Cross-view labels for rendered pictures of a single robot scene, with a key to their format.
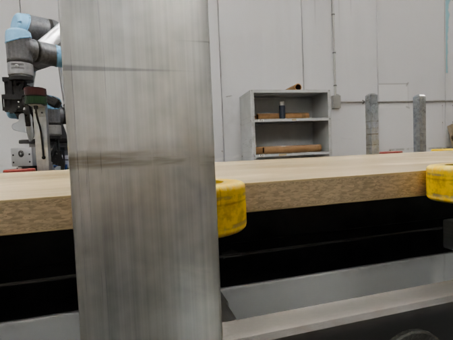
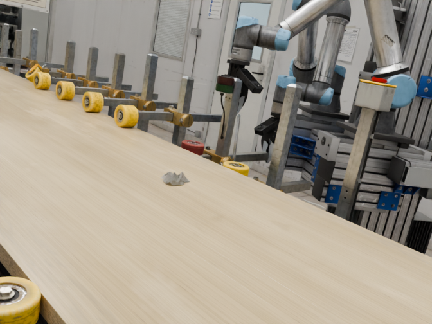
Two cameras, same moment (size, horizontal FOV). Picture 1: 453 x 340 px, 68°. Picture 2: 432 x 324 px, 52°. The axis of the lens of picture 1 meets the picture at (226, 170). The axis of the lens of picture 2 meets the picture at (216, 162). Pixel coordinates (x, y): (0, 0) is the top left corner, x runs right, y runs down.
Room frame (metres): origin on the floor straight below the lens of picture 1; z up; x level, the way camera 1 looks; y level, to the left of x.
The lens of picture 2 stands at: (0.29, -0.75, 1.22)
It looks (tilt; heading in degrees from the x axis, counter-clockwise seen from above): 14 degrees down; 60
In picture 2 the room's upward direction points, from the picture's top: 10 degrees clockwise
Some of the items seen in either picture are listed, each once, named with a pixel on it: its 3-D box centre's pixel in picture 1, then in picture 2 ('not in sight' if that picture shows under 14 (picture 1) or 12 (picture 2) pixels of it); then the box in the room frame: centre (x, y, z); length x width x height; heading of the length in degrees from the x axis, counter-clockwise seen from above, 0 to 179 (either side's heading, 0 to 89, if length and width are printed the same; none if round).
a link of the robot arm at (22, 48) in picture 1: (19, 47); (247, 33); (1.13, 0.67, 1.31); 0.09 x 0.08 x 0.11; 145
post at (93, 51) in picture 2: not in sight; (89, 94); (0.80, 1.54, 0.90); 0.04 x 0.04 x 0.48; 16
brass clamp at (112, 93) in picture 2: not in sight; (112, 93); (0.86, 1.33, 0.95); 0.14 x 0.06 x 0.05; 106
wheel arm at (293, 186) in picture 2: not in sight; (270, 190); (1.18, 0.39, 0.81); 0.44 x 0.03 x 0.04; 16
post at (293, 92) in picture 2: not in sight; (278, 159); (1.14, 0.34, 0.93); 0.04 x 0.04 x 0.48; 16
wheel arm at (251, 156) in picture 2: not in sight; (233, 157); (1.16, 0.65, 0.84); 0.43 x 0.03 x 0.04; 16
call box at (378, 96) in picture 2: not in sight; (375, 96); (1.21, 0.09, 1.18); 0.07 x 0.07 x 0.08; 16
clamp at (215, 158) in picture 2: not in sight; (215, 159); (1.06, 0.60, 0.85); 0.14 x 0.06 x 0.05; 106
